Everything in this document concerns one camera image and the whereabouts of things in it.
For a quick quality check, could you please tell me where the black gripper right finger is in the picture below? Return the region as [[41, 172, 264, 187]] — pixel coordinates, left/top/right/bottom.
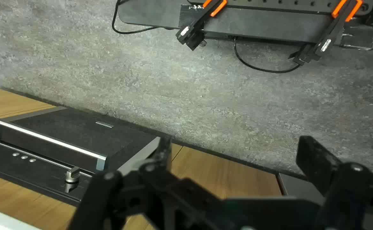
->
[[295, 135, 373, 230]]

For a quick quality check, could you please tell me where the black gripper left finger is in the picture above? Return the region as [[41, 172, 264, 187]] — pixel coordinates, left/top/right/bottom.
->
[[66, 135, 223, 230]]

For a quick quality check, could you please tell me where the small silver knob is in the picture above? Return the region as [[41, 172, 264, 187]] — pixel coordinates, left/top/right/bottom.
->
[[64, 167, 82, 195]]

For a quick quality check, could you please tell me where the black orange bar clamp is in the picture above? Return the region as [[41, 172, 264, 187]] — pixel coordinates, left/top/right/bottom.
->
[[289, 0, 365, 67], [175, 0, 230, 52]]

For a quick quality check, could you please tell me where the silver dishwasher handle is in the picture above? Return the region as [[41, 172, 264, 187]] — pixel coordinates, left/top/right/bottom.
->
[[0, 118, 108, 173]]

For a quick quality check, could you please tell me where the thin black floor cable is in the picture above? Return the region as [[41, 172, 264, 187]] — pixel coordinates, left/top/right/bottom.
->
[[232, 38, 303, 76], [111, 0, 158, 36]]

